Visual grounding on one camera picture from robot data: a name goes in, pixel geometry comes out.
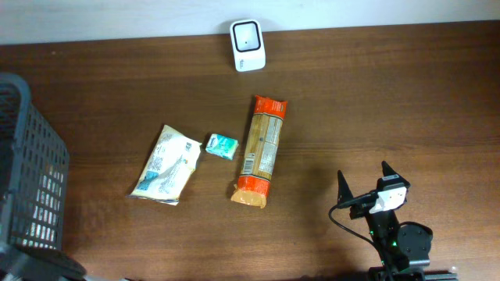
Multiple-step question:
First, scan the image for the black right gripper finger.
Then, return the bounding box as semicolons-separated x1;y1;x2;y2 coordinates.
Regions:
381;161;399;178
337;170;370;209

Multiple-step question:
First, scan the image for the orange spaghetti pasta packet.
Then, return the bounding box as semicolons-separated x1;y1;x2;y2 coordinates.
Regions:
230;95;288;208

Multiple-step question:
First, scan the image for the small teal tissue pack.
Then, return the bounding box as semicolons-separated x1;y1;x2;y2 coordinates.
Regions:
205;133;238;160

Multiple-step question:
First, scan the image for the yellow white wipes packet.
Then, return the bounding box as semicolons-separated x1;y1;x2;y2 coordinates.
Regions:
128;125;202;205

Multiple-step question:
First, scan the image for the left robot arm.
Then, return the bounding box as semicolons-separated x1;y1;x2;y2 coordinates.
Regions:
1;244;105;281

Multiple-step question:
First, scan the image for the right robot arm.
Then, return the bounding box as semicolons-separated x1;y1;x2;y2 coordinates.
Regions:
328;161;458;281

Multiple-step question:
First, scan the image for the grey plastic mesh basket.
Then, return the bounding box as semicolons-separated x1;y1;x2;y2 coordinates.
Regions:
1;73;70;250

